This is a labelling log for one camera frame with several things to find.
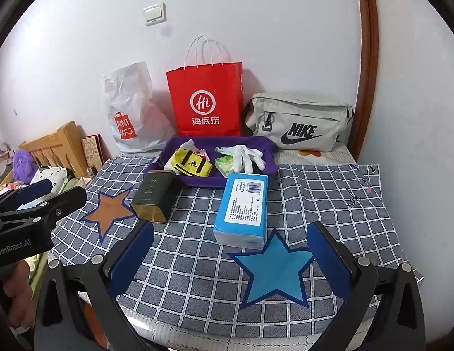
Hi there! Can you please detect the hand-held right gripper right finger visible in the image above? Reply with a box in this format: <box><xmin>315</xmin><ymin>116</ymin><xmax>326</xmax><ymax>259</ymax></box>
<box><xmin>307</xmin><ymin>220</ymin><xmax>427</xmax><ymax>351</ymax></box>

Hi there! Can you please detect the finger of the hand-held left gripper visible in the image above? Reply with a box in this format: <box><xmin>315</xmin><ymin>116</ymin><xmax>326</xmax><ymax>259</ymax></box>
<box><xmin>0</xmin><ymin>179</ymin><xmax>54</xmax><ymax>214</ymax></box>
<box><xmin>0</xmin><ymin>186</ymin><xmax>88</xmax><ymax>226</ymax></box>

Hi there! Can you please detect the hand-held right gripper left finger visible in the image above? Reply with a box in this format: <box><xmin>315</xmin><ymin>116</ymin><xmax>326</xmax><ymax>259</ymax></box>
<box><xmin>33</xmin><ymin>219</ymin><xmax>155</xmax><ymax>351</ymax></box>

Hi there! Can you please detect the purple towel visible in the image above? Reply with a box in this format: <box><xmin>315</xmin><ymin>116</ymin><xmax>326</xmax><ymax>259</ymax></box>
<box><xmin>144</xmin><ymin>135</ymin><xmax>279</xmax><ymax>190</ymax></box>

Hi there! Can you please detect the yellow pouch with black stripes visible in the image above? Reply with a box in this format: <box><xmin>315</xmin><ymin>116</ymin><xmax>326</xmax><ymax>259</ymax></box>
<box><xmin>164</xmin><ymin>148</ymin><xmax>214</xmax><ymax>176</ymax></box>

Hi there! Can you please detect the green wipes packet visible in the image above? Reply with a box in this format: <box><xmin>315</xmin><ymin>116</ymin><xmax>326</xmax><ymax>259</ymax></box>
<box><xmin>214</xmin><ymin>155</ymin><xmax>235</xmax><ymax>174</ymax></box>

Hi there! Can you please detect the person's left hand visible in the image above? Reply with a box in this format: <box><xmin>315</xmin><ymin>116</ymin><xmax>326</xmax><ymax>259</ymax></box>
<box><xmin>4</xmin><ymin>261</ymin><xmax>39</xmax><ymax>330</ymax></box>

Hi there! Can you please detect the white floral pillow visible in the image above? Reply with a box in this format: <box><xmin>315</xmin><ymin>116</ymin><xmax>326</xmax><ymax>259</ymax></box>
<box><xmin>30</xmin><ymin>166</ymin><xmax>72</xmax><ymax>194</ymax></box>

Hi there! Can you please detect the purple plush toy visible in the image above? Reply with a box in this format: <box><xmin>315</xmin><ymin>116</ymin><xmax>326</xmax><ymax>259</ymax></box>
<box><xmin>12</xmin><ymin>150</ymin><xmax>39</xmax><ymax>185</ymax></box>

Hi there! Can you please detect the wooden headboard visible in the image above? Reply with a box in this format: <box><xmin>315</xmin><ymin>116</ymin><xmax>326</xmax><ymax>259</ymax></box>
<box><xmin>18</xmin><ymin>121</ymin><xmax>88</xmax><ymax>180</ymax></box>

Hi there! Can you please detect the patterned flat box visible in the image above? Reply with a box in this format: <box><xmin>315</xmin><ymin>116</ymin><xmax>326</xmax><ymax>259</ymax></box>
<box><xmin>82</xmin><ymin>135</ymin><xmax>106</xmax><ymax>172</ymax></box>

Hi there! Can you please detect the checked cloth with stars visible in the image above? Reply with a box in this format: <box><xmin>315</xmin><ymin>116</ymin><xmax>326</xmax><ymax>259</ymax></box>
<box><xmin>51</xmin><ymin>157</ymin><xmax>419</xmax><ymax>331</ymax></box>

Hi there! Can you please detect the dark tin box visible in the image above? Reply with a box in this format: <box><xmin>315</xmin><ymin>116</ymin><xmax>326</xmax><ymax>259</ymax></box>
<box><xmin>130</xmin><ymin>170</ymin><xmax>176</xmax><ymax>224</ymax></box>

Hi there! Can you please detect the blue tissue pack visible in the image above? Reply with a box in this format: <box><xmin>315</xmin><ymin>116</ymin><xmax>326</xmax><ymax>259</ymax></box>
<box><xmin>212</xmin><ymin>173</ymin><xmax>269</xmax><ymax>250</ymax></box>

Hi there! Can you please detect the white plastic shopping bag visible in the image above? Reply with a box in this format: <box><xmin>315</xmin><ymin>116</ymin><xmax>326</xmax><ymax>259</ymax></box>
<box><xmin>104</xmin><ymin>61</ymin><xmax>176</xmax><ymax>153</ymax></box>

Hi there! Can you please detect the grey waist bag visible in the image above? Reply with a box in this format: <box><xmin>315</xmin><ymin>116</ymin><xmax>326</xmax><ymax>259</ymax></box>
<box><xmin>243</xmin><ymin>91</ymin><xmax>355</xmax><ymax>152</ymax></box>

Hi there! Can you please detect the red paper bag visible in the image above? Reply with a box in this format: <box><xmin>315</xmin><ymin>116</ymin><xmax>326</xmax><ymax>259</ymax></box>
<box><xmin>166</xmin><ymin>35</ymin><xmax>244</xmax><ymax>137</ymax></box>

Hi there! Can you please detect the brown wooden door frame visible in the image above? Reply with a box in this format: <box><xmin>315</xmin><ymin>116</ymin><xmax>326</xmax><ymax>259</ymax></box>
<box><xmin>353</xmin><ymin>0</ymin><xmax>379</xmax><ymax>161</ymax></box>

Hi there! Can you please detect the white wall light switch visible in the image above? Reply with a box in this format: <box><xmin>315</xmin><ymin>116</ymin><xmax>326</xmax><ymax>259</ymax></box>
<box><xmin>144</xmin><ymin>3</ymin><xmax>167</xmax><ymax>27</ymax></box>

